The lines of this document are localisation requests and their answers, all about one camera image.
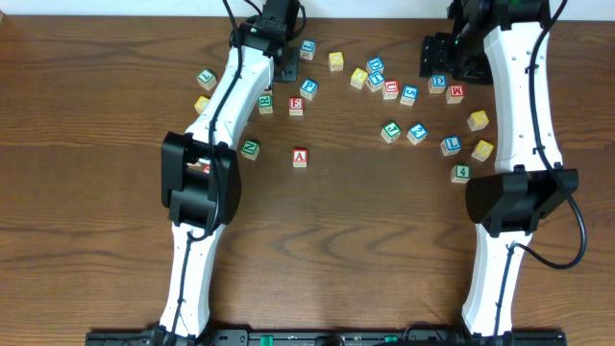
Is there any red A block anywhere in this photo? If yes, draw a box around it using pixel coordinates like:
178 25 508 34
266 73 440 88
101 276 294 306
292 148 308 168

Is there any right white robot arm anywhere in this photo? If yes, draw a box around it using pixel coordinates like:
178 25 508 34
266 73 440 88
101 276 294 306
420 0 587 345

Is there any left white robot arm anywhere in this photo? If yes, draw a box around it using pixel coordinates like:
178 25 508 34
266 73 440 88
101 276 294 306
157 0 307 345

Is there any blue P block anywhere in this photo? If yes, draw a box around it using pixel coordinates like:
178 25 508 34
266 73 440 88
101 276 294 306
300 78 318 101

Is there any blue L block top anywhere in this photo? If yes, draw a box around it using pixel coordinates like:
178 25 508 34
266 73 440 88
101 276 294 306
300 38 316 61

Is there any blue l block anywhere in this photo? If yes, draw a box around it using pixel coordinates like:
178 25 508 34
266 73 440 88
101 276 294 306
440 136 462 157
300 38 316 61

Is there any red E block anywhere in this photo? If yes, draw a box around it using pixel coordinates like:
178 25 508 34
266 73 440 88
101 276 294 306
288 97 304 116

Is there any blue D block right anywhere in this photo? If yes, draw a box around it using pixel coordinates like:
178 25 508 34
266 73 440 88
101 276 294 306
428 74 447 94

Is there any blue d block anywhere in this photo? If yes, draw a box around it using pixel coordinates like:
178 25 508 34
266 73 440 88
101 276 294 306
428 74 447 94
366 57 384 74

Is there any green R block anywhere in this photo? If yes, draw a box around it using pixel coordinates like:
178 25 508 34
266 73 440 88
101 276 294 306
258 95 273 114

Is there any red M block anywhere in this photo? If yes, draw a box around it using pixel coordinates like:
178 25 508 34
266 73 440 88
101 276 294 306
446 85 465 104

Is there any yellow O block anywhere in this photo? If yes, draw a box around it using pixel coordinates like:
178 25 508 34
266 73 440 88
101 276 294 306
329 52 344 72

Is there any blue 5 block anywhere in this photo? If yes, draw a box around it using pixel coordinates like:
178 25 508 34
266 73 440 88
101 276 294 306
400 85 419 107

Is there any yellow block right upper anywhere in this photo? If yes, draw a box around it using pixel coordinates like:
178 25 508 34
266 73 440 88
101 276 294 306
467 111 489 132

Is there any yellow block centre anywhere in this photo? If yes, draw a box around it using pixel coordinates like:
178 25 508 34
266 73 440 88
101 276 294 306
351 68 369 89

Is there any red U block centre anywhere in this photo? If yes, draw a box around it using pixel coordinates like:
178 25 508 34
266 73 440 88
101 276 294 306
381 79 400 100

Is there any green L block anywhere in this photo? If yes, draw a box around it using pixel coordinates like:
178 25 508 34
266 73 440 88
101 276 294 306
196 69 217 90

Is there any blue D block centre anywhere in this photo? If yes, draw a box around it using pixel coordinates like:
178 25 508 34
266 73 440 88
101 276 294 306
366 57 384 74

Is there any green N block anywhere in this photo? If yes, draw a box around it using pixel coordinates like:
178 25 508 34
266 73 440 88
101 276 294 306
240 139 260 161

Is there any blue 2 block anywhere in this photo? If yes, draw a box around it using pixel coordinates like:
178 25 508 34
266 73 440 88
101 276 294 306
406 123 429 145

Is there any blue L block right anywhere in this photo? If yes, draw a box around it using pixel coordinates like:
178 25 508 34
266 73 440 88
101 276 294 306
440 136 462 157

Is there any yellow c block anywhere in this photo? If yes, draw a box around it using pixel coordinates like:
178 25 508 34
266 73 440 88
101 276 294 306
471 139 494 161
194 96 210 114

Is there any yellow C block right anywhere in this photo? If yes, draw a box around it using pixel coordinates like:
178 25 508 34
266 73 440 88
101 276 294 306
471 139 494 161

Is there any green J block right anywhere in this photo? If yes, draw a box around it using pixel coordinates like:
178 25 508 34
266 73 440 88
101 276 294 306
381 121 402 143

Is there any green 4 block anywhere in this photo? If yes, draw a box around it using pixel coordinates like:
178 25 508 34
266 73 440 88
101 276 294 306
451 164 471 184

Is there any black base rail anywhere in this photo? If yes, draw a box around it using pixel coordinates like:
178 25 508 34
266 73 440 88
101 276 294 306
86 326 568 346

